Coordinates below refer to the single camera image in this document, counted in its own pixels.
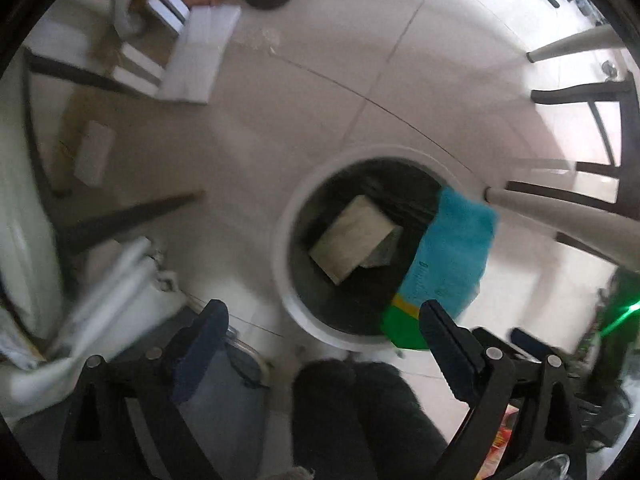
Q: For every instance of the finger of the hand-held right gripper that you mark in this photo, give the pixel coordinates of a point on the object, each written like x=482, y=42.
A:
x=527, y=340

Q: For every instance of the red printed packet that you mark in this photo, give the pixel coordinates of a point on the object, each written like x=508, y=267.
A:
x=505, y=440

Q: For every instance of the white round trash bin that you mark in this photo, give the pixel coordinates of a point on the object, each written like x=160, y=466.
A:
x=287, y=260

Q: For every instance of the black fuzzy object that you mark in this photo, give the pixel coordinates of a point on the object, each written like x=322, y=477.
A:
x=360, y=420

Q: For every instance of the white table leg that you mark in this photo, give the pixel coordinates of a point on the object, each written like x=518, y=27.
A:
x=560, y=220
x=575, y=42

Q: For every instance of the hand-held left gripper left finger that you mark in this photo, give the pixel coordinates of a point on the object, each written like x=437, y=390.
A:
x=197, y=355

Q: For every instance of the blue and green sock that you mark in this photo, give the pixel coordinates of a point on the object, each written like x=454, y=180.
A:
x=452, y=255

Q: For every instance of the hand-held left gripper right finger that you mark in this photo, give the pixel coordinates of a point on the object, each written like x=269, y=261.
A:
x=445, y=350

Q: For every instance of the flat white boxes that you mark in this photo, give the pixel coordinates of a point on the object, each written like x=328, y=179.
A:
x=137, y=67

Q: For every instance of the folded pale cardboard piece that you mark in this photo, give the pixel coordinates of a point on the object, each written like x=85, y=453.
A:
x=350, y=240

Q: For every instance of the printed paper scrap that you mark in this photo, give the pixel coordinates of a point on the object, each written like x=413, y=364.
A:
x=385, y=255

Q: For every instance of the white plastic bag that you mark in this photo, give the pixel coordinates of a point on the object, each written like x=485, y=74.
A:
x=105, y=305

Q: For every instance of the open white cardboard box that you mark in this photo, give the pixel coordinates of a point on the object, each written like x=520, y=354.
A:
x=200, y=55

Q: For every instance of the clear plastic container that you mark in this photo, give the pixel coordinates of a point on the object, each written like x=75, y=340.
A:
x=247, y=360

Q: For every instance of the small white box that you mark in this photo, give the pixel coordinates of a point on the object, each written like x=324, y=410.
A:
x=94, y=154

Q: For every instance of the black bin liner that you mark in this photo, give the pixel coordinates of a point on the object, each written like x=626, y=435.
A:
x=350, y=305

